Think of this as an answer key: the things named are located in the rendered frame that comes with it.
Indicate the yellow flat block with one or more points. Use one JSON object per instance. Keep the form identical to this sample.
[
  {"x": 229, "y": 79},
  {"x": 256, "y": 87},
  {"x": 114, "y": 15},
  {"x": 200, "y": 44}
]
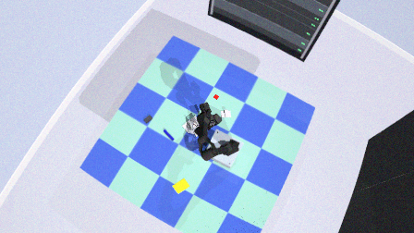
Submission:
[{"x": 181, "y": 185}]

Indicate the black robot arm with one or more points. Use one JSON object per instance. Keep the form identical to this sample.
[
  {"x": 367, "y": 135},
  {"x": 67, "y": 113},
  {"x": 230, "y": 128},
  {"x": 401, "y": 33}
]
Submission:
[{"x": 205, "y": 119}]

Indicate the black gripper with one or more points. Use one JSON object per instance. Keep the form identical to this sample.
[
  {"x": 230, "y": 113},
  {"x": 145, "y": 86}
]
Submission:
[{"x": 217, "y": 120}]

